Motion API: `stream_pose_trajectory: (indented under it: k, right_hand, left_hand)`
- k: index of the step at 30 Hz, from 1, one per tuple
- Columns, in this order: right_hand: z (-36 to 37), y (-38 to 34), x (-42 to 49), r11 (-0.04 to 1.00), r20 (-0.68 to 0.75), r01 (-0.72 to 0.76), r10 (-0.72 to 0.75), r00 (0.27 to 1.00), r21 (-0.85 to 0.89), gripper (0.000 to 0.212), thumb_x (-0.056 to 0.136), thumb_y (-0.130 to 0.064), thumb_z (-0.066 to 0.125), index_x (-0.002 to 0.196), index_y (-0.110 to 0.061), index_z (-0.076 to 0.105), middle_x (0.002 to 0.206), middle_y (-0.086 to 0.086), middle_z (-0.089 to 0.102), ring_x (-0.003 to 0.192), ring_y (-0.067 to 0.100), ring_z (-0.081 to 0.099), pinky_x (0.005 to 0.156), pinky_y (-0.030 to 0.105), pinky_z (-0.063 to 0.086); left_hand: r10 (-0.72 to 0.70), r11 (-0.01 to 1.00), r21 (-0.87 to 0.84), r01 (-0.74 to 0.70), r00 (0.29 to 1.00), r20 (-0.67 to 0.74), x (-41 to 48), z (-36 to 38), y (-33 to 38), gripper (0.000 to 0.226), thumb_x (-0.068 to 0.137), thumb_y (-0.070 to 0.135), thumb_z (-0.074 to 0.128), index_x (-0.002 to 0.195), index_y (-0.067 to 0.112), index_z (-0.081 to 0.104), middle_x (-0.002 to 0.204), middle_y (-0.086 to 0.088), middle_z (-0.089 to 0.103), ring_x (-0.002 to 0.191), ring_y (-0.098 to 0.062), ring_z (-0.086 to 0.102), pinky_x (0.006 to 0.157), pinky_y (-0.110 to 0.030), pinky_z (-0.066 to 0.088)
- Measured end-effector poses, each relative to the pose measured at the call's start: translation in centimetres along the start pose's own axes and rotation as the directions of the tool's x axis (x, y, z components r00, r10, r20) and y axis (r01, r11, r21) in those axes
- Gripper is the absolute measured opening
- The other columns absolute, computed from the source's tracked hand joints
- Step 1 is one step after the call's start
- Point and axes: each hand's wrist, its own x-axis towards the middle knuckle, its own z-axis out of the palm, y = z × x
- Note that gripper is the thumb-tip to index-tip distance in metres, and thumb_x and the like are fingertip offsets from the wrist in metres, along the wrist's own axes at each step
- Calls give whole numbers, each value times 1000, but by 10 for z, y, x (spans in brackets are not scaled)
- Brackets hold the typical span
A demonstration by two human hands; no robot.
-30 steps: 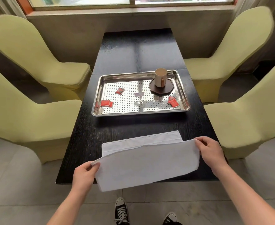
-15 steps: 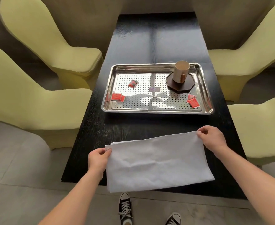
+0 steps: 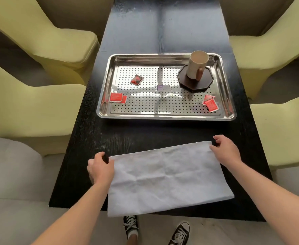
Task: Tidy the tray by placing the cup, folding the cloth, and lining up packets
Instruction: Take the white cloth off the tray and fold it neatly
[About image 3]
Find person's left hand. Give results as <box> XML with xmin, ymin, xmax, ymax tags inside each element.
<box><xmin>87</xmin><ymin>151</ymin><xmax>115</xmax><ymax>186</ymax></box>

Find person's right hand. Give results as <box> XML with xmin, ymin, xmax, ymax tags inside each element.
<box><xmin>209</xmin><ymin>135</ymin><xmax>242</xmax><ymax>169</ymax></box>

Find white cloth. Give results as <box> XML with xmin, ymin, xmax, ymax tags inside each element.
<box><xmin>107</xmin><ymin>141</ymin><xmax>235</xmax><ymax>218</ymax></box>

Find person's left forearm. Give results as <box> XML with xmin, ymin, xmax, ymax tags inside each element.
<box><xmin>32</xmin><ymin>182</ymin><xmax>114</xmax><ymax>245</ymax></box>

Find person's right forearm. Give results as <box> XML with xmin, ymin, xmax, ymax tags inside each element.
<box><xmin>221</xmin><ymin>161</ymin><xmax>299</xmax><ymax>245</ymax></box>

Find person's left black sneaker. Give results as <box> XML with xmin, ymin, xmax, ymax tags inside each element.
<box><xmin>123</xmin><ymin>215</ymin><xmax>139</xmax><ymax>240</ymax></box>

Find person's black sneaker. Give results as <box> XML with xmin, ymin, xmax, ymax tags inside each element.
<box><xmin>168</xmin><ymin>221</ymin><xmax>191</xmax><ymax>245</ymax></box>
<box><xmin>123</xmin><ymin>215</ymin><xmax>139</xmax><ymax>240</ymax></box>

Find perforated stainless steel tray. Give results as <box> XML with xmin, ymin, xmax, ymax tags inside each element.
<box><xmin>96</xmin><ymin>53</ymin><xmax>237</xmax><ymax>121</ymax></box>

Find dark octagonal coaster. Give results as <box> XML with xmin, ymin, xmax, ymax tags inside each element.
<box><xmin>177</xmin><ymin>64</ymin><xmax>214</xmax><ymax>92</ymax></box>

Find yellow-green armchair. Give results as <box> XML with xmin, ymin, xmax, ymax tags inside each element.
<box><xmin>0</xmin><ymin>0</ymin><xmax>100</xmax><ymax>86</ymax></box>
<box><xmin>0</xmin><ymin>56</ymin><xmax>87</xmax><ymax>157</ymax></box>
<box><xmin>229</xmin><ymin>0</ymin><xmax>299</xmax><ymax>100</ymax></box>
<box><xmin>249</xmin><ymin>91</ymin><xmax>299</xmax><ymax>172</ymax></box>

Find person's right black sneaker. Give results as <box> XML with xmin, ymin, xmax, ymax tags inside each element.
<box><xmin>168</xmin><ymin>221</ymin><xmax>191</xmax><ymax>245</ymax></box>

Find dark red sachet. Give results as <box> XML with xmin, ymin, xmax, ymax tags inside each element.
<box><xmin>130</xmin><ymin>74</ymin><xmax>144</xmax><ymax>86</ymax></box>

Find beige cup with wooden handle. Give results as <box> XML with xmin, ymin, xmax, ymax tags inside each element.
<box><xmin>186</xmin><ymin>50</ymin><xmax>209</xmax><ymax>80</ymax></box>

